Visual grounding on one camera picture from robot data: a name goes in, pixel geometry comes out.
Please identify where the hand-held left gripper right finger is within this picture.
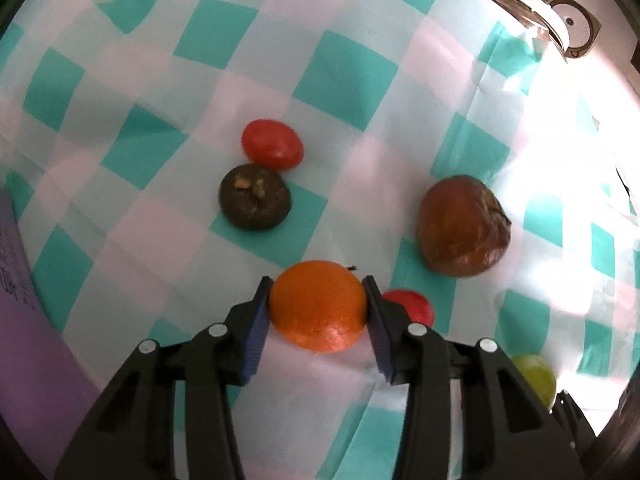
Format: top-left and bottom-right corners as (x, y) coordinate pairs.
(362, 275), (585, 480)

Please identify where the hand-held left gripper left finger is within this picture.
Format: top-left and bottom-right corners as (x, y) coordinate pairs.
(54, 275), (274, 480)

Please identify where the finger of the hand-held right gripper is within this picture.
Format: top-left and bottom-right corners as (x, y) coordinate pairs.
(551, 389), (598, 461)

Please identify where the orange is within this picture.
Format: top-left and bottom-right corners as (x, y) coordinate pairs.
(269, 260), (368, 352)

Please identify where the small red cherry tomato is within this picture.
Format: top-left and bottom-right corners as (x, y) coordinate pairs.
(382, 289), (435, 327)

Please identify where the green grape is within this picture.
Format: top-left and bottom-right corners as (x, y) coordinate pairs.
(510, 354), (557, 411)

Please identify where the brown wrinkled fruit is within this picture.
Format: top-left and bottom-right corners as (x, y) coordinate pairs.
(416, 175), (512, 278)

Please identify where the dark brown round fruit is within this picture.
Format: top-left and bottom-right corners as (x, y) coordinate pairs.
(218, 163), (292, 231)

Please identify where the large red cherry tomato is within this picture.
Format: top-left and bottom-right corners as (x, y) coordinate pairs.
(241, 119), (304, 170)

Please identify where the teal checkered tablecloth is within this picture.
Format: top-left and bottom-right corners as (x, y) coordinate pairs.
(0, 0), (640, 480)

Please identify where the white round appliance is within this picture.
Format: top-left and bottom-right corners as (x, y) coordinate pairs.
(492, 0), (603, 61)

